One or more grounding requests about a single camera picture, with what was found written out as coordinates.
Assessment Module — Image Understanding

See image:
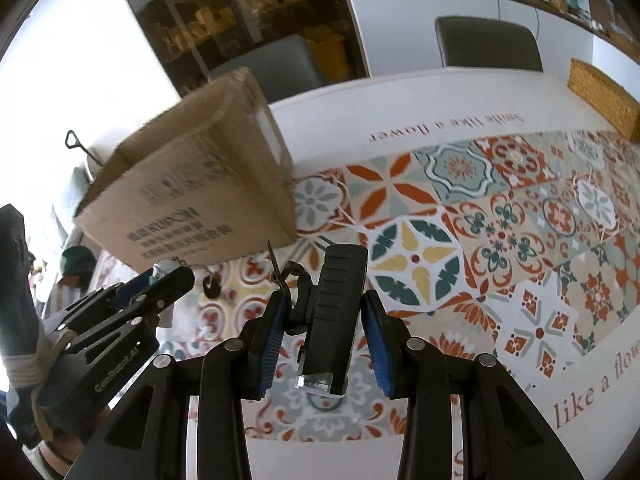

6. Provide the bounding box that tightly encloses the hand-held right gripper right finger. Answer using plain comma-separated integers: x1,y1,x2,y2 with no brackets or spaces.
360,289,586,480

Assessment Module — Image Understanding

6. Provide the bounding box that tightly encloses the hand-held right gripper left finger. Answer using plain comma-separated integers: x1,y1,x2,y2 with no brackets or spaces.
65,290,291,480

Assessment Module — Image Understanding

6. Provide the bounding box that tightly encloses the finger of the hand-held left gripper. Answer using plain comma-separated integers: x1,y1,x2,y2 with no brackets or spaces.
47,266,166,333
70,266,196,361

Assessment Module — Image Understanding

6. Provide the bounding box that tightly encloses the small figurine keychain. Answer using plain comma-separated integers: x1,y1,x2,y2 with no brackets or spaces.
150,256,224,300

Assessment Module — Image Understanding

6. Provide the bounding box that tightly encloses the brown cardboard box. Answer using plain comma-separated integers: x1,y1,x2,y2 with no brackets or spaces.
72,66,298,271

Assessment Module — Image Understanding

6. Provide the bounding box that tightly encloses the person's left forearm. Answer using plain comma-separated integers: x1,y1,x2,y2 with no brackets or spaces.
35,435,91,480

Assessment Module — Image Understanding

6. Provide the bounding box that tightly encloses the person's left hand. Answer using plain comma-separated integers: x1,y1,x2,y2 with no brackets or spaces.
0,305,106,450

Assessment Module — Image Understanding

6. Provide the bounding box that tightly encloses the green bag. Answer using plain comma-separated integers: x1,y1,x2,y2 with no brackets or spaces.
59,246,98,286

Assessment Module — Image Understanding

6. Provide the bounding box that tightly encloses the stick vacuum cleaner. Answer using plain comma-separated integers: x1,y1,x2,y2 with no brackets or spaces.
65,130,106,166

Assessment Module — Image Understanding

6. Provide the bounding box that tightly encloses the dark grey chair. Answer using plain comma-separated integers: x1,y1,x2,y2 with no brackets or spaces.
435,16,544,72
207,35,326,106

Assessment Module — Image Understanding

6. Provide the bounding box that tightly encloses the dark glass cabinet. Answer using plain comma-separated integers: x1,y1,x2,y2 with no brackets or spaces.
110,0,371,101

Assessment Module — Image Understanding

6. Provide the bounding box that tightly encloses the yellow storage bin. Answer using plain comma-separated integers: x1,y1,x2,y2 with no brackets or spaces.
302,27,348,81

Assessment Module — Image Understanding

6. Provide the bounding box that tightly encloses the woven tissue box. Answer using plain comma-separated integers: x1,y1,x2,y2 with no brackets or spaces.
568,58,640,137

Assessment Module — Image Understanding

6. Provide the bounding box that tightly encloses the wooden wall shelf unit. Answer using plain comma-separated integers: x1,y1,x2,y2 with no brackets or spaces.
325,0,640,56

